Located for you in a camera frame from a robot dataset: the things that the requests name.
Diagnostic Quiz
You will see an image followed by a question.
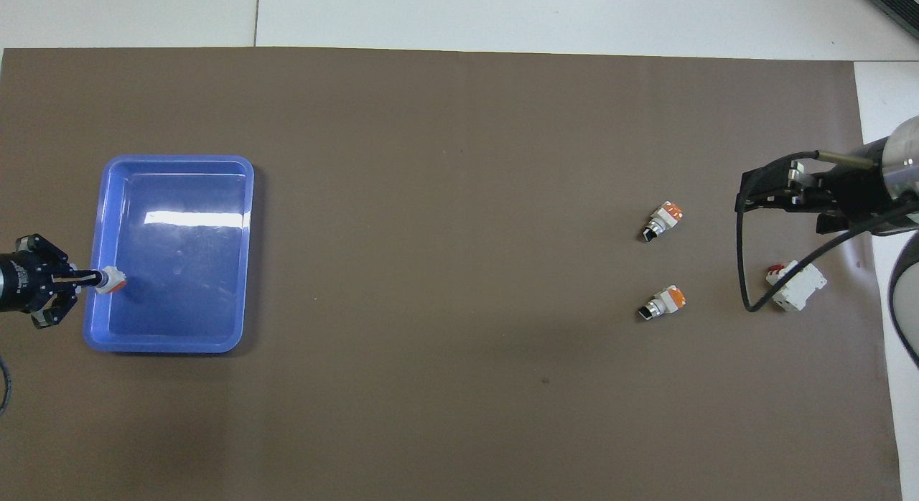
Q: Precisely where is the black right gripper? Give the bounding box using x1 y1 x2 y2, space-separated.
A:
734 156 896 236

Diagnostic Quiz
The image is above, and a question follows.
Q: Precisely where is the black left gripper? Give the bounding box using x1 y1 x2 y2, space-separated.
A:
0 233 103 330

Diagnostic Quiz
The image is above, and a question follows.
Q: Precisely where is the orange white selector switch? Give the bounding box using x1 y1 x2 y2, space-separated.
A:
641 201 684 244
95 266 129 296
638 286 687 322

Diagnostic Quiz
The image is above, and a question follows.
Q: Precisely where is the white circuit breaker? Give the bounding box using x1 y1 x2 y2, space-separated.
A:
765 261 828 312

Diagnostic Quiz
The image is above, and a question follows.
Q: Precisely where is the blue plastic tray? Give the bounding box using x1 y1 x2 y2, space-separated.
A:
83 154 255 355

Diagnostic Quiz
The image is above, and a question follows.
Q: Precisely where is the dark ribbed device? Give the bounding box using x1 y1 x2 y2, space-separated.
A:
865 0 919 42

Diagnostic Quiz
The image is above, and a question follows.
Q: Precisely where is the brown table mat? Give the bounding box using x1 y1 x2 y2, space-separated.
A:
0 47 904 501

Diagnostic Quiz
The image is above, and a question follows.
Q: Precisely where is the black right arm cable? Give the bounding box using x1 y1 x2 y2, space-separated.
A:
734 150 919 314

